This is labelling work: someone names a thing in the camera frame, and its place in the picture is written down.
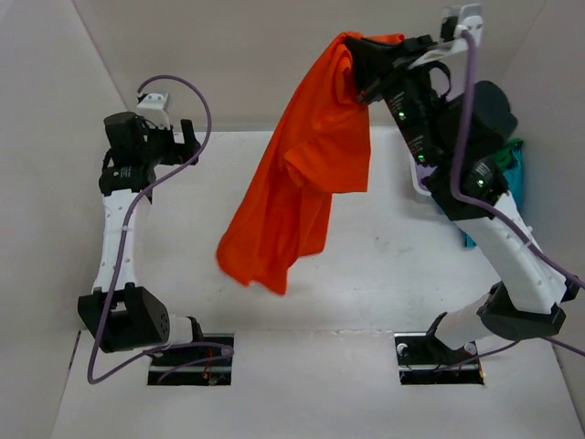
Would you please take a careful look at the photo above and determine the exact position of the orange t shirt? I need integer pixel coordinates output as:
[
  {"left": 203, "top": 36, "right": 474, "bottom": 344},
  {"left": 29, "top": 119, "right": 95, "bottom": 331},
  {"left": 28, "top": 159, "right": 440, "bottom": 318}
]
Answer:
[{"left": 216, "top": 30, "right": 406, "bottom": 296}]

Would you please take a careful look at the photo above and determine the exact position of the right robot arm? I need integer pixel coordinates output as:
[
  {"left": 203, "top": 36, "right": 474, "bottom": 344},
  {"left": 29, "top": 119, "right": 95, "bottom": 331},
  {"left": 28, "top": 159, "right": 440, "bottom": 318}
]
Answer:
[{"left": 345, "top": 32, "right": 583, "bottom": 369}]

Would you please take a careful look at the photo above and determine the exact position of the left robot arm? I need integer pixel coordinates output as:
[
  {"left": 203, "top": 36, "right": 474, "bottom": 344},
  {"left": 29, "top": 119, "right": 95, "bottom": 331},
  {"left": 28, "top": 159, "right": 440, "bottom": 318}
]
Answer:
[{"left": 77, "top": 112, "right": 202, "bottom": 353}]

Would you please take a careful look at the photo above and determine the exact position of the white laundry basket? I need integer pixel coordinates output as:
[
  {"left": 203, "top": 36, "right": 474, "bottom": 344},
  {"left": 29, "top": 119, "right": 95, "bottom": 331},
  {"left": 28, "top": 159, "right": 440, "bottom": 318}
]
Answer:
[{"left": 409, "top": 157, "right": 435, "bottom": 203}]

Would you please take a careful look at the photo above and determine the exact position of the green t shirt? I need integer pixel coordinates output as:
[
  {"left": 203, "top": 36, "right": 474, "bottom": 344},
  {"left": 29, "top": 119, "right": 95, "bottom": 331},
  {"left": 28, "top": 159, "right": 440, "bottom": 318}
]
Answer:
[{"left": 494, "top": 138, "right": 525, "bottom": 170}]

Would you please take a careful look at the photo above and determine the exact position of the teal t shirt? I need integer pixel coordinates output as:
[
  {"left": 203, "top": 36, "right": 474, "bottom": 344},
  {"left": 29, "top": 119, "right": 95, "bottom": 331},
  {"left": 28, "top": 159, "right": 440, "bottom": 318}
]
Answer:
[{"left": 433, "top": 145, "right": 527, "bottom": 251}]

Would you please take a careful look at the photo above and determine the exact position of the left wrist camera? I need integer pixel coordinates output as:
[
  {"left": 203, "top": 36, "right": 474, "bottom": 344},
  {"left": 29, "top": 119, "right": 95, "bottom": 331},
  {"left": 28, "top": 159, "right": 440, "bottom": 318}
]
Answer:
[{"left": 136, "top": 92, "right": 171, "bottom": 129}]

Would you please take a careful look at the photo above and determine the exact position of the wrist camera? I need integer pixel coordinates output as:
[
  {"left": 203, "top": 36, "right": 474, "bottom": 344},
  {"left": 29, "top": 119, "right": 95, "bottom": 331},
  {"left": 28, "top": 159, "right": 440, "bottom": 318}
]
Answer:
[
  {"left": 136, "top": 92, "right": 171, "bottom": 129},
  {"left": 409, "top": 3, "right": 484, "bottom": 70}
]

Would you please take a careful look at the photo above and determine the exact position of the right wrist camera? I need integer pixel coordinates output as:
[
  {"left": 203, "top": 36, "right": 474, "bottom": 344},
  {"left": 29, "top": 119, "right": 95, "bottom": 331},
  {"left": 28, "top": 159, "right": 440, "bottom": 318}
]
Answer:
[{"left": 409, "top": 3, "right": 484, "bottom": 70}]

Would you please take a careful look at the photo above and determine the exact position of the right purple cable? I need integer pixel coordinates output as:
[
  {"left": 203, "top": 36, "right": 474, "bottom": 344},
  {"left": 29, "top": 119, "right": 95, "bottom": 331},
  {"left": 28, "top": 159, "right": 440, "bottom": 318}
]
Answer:
[{"left": 410, "top": 27, "right": 585, "bottom": 374}]

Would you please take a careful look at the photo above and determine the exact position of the purple cable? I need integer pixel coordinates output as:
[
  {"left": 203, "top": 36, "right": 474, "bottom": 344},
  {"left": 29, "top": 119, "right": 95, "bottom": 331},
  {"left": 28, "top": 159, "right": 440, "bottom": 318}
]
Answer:
[
  {"left": 86, "top": 75, "right": 235, "bottom": 385},
  {"left": 410, "top": 27, "right": 585, "bottom": 374}
]

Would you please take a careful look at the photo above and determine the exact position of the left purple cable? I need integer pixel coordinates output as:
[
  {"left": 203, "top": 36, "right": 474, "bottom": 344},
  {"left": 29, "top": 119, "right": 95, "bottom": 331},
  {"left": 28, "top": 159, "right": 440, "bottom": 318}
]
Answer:
[{"left": 86, "top": 75, "right": 235, "bottom": 385}]

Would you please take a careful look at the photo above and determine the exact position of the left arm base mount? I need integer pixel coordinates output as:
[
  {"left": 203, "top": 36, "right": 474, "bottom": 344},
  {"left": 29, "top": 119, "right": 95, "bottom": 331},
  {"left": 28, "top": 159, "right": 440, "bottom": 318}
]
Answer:
[{"left": 147, "top": 333, "right": 235, "bottom": 387}]

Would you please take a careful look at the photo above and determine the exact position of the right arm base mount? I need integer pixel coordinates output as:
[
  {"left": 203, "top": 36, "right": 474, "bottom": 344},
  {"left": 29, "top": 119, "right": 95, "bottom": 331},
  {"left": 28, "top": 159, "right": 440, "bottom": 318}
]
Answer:
[{"left": 394, "top": 332, "right": 484, "bottom": 385}]

